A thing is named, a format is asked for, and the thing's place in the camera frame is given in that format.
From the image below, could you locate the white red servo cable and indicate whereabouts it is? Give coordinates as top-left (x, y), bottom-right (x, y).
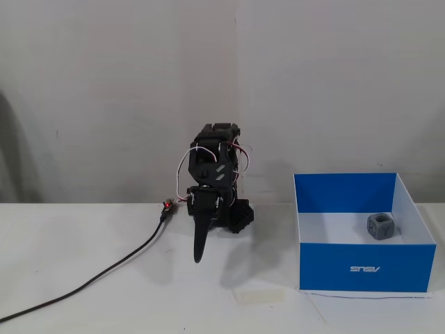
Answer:
top-left (229, 139), bottom-right (252, 182)
top-left (175, 146), bottom-right (217, 204)

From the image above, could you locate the clear tape strip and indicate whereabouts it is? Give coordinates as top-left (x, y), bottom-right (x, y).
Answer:
top-left (236, 289), bottom-right (286, 304)

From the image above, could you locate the black usb cable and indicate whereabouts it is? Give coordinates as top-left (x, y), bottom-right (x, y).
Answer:
top-left (0, 211), bottom-right (167, 323)

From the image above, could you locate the gray cube block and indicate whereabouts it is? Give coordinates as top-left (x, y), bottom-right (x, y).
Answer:
top-left (366, 212), bottom-right (396, 241)

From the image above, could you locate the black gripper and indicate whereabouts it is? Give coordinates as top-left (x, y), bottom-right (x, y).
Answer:
top-left (186, 186), bottom-right (224, 264)

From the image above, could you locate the blue cardboard box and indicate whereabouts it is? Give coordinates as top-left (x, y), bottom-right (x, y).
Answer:
top-left (293, 172), bottom-right (437, 294)

